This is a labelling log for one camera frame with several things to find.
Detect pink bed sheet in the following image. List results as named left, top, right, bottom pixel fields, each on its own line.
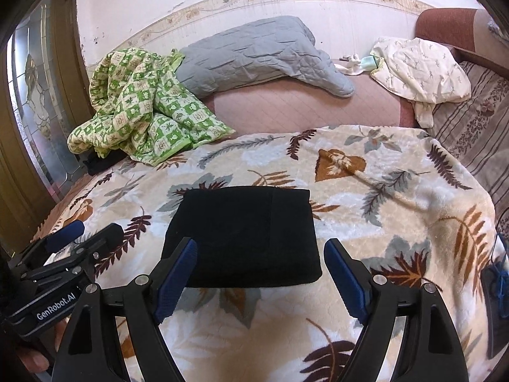
left=205, top=58, right=419, bottom=141

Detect black shoe blue laces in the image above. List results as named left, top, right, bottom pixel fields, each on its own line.
left=479, top=233, right=509, bottom=361

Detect white socks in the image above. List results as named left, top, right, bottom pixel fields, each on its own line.
left=335, top=53, right=372, bottom=77

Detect black pants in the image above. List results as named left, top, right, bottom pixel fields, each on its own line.
left=161, top=186, right=324, bottom=289

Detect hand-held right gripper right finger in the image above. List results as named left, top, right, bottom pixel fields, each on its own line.
left=323, top=239, right=470, bottom=382

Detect grey quilted pillow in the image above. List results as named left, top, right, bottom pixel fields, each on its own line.
left=176, top=15, right=355, bottom=98

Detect patterned glass door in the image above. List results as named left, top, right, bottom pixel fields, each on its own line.
left=10, top=0, right=86, bottom=186

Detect person's left hand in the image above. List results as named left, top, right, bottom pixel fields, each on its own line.
left=18, top=320, right=68, bottom=374

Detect brown sofa armrest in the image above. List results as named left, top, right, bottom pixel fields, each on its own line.
left=415, top=7, right=509, bottom=68

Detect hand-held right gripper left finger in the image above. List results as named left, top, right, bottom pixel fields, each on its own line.
left=56, top=237, right=198, bottom=382

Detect striped floral cushion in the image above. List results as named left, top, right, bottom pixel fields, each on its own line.
left=429, top=60, right=509, bottom=216

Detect black cloth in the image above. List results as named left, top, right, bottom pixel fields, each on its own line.
left=83, top=149, right=130, bottom=176

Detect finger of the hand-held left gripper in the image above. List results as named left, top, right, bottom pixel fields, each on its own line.
left=8, top=220, right=86, bottom=273
left=28, top=223, right=125, bottom=281

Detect leaf print fleece blanket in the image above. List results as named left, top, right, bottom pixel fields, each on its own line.
left=38, top=124, right=499, bottom=382

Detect cream printed cloth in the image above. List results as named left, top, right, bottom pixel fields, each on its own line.
left=370, top=37, right=472, bottom=129

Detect green checked quilt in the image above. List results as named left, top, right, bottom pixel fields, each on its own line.
left=67, top=46, right=236, bottom=166

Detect brown ruffled bedspread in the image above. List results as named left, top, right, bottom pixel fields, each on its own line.
left=36, top=175, right=90, bottom=243

